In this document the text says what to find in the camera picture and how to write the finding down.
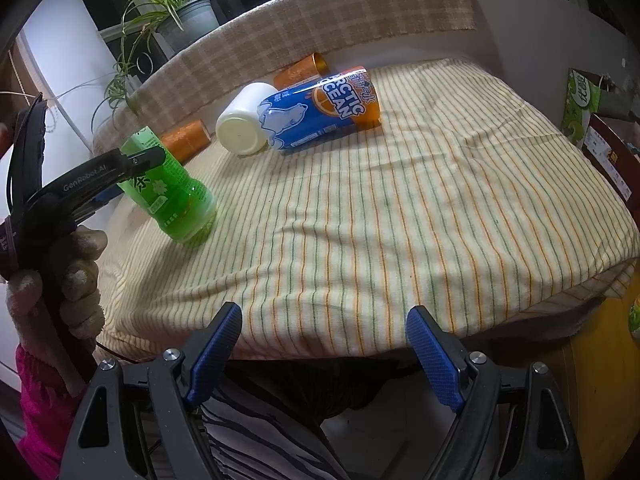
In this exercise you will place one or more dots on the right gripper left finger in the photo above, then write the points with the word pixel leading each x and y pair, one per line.
pixel 107 439

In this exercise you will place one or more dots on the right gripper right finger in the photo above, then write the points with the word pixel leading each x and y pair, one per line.
pixel 537 438

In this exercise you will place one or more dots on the white paper cup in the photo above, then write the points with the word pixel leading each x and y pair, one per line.
pixel 238 128

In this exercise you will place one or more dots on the green snack package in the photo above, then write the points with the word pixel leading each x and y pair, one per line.
pixel 582 99

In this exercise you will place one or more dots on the orange patterned paper cup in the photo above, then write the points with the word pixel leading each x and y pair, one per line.
pixel 185 142

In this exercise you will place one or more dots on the pink sleeve forearm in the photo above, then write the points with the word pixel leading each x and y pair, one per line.
pixel 48 413

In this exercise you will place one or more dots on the grey plant pot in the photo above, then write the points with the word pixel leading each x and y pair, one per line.
pixel 196 20

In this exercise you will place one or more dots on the beige plaid blanket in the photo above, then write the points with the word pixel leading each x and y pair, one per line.
pixel 264 40

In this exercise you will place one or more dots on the green spider plant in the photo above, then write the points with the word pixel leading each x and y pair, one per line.
pixel 136 31

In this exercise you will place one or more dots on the green tea bottle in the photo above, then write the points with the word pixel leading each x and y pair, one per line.
pixel 180 204

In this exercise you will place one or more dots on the gloved left hand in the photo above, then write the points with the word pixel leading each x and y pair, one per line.
pixel 80 311

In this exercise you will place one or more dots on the striped yellow cloth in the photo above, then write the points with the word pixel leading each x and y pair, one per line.
pixel 466 199

